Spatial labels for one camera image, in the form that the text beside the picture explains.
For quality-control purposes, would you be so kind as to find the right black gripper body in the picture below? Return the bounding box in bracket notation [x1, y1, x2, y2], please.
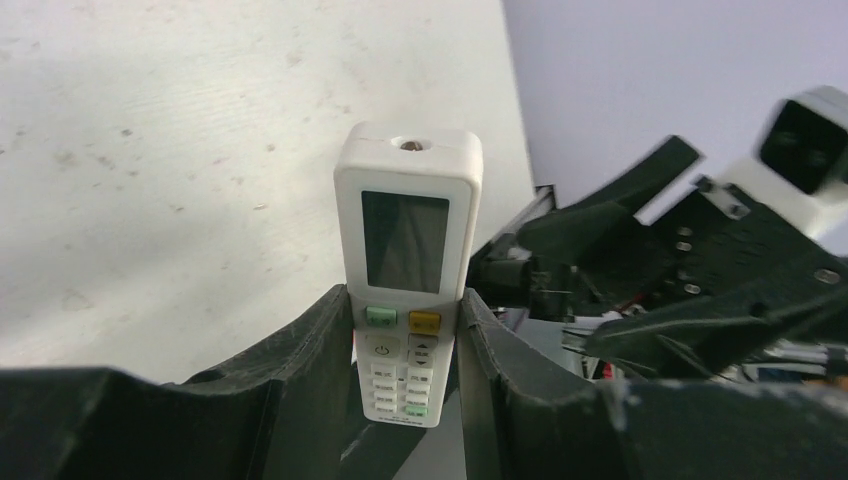
[645, 175, 847, 311]

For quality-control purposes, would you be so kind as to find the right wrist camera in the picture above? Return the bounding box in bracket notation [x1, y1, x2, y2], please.
[718, 85, 847, 240]

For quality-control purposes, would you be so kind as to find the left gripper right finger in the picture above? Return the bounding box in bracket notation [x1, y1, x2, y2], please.
[457, 290, 847, 480]

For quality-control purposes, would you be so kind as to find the white remote control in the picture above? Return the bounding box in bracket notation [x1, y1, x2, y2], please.
[334, 122, 484, 428]

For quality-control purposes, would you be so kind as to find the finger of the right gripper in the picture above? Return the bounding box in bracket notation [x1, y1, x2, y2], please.
[584, 279, 847, 379]

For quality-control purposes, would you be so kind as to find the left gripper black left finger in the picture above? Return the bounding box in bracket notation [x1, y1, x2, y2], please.
[0, 284, 356, 480]

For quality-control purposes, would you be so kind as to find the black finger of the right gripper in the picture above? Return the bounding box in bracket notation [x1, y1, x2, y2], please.
[517, 135, 701, 265]

